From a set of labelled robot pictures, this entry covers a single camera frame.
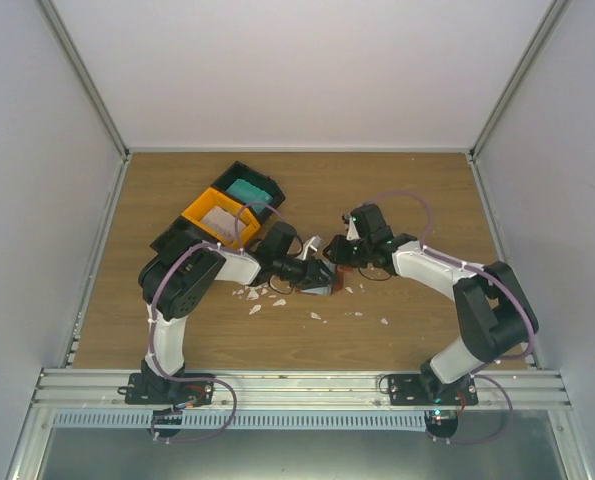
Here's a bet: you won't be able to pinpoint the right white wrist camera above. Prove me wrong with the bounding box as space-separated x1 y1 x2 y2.
342 212 360 242

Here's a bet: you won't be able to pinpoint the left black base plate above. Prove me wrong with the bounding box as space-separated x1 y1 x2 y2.
117 371 215 407

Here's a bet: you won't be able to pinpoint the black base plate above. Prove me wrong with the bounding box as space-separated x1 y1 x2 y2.
117 371 215 407
377 373 479 407

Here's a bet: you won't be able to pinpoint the black bin teal cards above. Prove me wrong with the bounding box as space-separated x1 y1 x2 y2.
211 161 286 224

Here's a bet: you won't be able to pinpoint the grey slotted cable duct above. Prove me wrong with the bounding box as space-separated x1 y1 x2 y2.
53 409 426 432

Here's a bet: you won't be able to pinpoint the brown leather card holder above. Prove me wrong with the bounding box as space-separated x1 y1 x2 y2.
295 260 352 296

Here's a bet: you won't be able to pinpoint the teal card stack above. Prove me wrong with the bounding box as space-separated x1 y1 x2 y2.
226 178 272 204

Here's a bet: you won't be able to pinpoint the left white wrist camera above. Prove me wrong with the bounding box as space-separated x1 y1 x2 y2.
297 235 323 261

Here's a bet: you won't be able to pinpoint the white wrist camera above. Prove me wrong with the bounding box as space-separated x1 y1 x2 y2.
297 235 323 261
342 212 360 242

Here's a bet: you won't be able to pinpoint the orange bin white cards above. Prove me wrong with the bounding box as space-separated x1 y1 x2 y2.
181 187 261 248

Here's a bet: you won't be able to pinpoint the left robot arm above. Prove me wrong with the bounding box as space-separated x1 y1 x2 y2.
138 221 337 404

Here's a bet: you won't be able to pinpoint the aluminium front rail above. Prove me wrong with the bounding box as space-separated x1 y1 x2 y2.
31 369 572 411

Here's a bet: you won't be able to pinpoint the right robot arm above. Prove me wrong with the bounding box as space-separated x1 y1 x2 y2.
323 204 539 405

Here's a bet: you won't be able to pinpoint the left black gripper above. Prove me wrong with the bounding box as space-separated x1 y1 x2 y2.
274 256 339 291

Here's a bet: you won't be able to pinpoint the white card stack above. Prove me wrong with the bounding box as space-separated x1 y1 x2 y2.
200 206 246 243

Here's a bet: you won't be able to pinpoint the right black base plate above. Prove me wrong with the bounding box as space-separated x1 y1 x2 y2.
377 373 479 407

